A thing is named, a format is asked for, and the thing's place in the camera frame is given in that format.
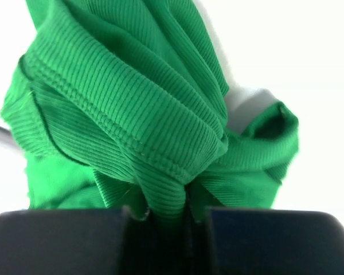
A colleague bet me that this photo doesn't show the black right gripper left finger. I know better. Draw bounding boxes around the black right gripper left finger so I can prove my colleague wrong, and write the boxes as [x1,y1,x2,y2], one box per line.
[0,207,138,274]

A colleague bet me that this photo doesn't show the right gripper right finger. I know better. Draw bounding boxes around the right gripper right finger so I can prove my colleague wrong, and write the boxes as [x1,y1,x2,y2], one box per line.
[194,207,344,274]

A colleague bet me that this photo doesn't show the green tank top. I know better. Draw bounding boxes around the green tank top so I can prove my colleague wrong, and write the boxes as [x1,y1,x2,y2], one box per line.
[1,1,299,227]

